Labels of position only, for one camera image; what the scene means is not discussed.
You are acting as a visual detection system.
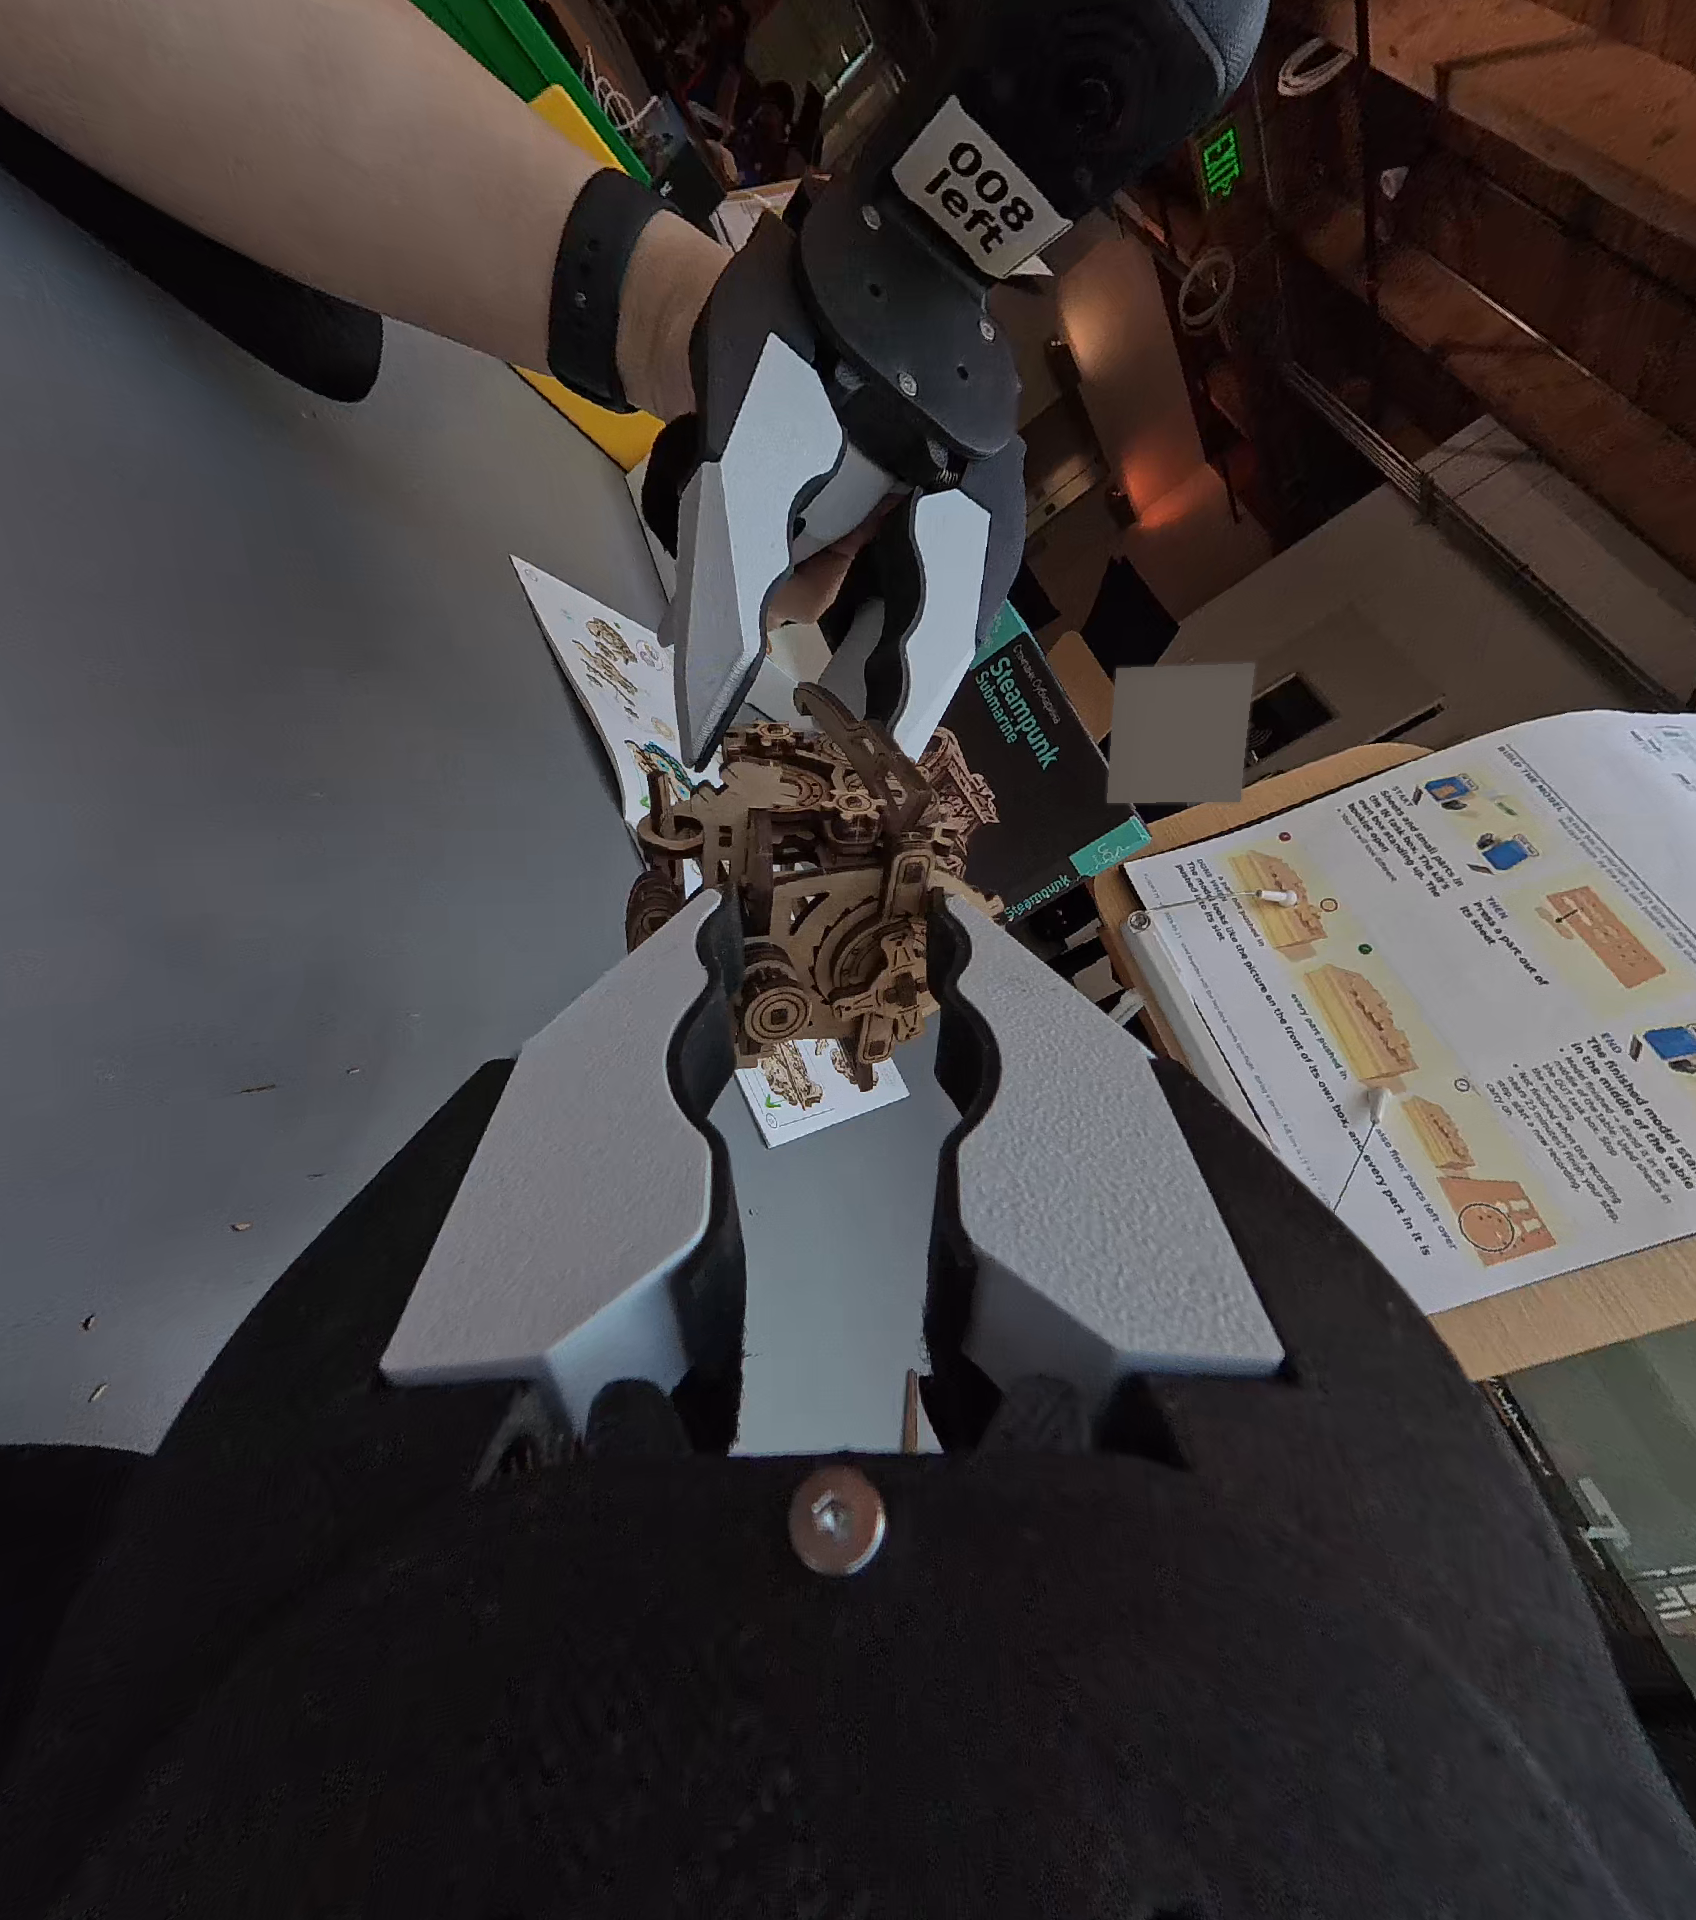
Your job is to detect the black puzzle kit box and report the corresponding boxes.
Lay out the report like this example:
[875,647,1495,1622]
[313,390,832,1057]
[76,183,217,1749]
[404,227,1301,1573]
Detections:
[923,600,1152,964]

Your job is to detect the yellow plastic bin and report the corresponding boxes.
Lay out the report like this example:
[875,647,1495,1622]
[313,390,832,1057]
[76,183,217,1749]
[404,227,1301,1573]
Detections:
[510,364,658,470]

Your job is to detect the person's left forearm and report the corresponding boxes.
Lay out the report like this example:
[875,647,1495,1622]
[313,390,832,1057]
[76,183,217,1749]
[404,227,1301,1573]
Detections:
[0,0,608,375]

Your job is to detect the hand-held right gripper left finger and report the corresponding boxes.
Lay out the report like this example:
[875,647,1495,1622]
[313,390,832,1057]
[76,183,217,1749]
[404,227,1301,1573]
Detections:
[379,887,748,1423]

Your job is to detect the grey desk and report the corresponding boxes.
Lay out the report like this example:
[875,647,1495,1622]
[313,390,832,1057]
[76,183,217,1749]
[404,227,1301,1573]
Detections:
[0,67,946,1460]

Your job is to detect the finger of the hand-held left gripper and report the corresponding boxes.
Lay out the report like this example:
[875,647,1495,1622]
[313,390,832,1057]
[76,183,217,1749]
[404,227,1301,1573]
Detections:
[861,448,1032,748]
[658,212,853,773]

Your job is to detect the wooden gear submarine model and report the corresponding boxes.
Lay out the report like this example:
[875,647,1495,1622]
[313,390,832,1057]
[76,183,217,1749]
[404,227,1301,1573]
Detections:
[622,684,1008,1097]

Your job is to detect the black wristband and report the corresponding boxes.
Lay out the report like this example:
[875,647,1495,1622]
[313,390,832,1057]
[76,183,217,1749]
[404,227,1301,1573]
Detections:
[545,168,678,415]

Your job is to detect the printed task instruction sheet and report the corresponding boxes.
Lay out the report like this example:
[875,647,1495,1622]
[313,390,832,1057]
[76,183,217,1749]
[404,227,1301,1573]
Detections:
[1124,714,1696,1313]

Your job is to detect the instruction sheet on stand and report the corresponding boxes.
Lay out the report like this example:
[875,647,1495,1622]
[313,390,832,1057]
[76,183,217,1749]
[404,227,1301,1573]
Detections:
[1087,743,1696,1382]

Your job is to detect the white assembly instruction booklet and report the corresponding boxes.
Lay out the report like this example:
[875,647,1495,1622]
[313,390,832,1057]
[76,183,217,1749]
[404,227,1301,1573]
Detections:
[510,555,913,1150]

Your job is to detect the green plastic panel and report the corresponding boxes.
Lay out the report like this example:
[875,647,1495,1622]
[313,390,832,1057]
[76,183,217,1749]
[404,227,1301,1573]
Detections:
[405,0,656,181]

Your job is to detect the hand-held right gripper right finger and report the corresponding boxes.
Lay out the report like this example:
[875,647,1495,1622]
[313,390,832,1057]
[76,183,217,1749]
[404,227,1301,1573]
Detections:
[925,896,1290,1389]

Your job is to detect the person's left hand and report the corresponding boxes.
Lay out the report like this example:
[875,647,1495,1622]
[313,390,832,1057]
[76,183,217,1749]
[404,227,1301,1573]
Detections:
[621,224,898,630]

